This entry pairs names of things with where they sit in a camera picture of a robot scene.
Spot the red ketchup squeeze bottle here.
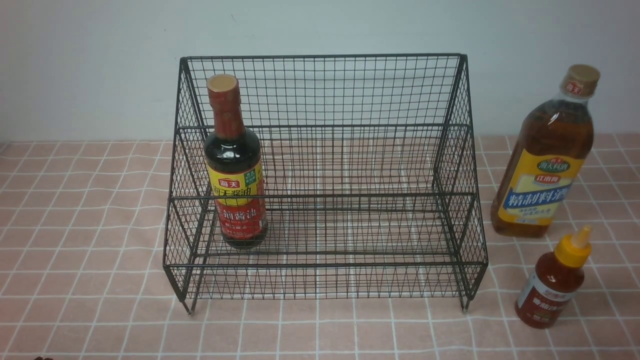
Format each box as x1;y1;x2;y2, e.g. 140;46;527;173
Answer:
514;225;592;330

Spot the amber cooking wine bottle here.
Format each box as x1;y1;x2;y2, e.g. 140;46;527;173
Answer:
490;64;601;239

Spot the black wire mesh shelf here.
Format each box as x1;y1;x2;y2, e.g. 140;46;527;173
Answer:
162;53;489;313

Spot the dark soy sauce bottle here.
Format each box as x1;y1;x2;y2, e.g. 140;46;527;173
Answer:
203;74;268;249

